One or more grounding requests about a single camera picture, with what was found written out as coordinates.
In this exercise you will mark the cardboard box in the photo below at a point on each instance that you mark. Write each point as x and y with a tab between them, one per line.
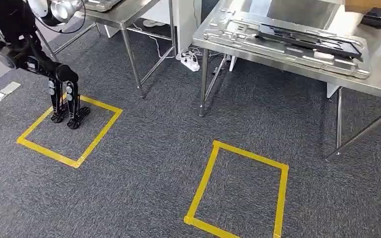
364	5

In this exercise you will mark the yellow floor tape square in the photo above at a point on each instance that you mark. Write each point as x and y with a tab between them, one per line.
281	197
101	131

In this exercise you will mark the large embossed metal tray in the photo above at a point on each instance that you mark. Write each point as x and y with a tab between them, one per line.
230	36

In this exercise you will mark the grey floor outlet plate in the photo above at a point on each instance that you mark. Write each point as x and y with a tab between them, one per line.
6	91

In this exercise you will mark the white shoe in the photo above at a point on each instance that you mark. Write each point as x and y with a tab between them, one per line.
154	23

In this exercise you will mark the black metal panel part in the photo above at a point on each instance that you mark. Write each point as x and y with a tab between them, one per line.
308	41

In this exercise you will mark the black humanoid robot body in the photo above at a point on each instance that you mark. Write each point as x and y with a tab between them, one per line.
16	26

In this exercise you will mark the white cabinet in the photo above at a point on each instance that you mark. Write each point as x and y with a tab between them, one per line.
187	23

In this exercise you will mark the black device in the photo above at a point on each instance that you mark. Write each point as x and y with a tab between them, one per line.
374	18

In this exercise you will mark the small metal tray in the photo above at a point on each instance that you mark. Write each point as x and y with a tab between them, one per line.
101	4

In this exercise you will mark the humanoid robot silver arm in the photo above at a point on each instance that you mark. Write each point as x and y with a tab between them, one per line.
62	8

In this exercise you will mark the steel table with crossbars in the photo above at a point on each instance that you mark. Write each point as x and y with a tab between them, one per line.
128	13

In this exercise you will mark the white power strip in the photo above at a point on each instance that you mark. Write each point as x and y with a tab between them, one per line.
190	64

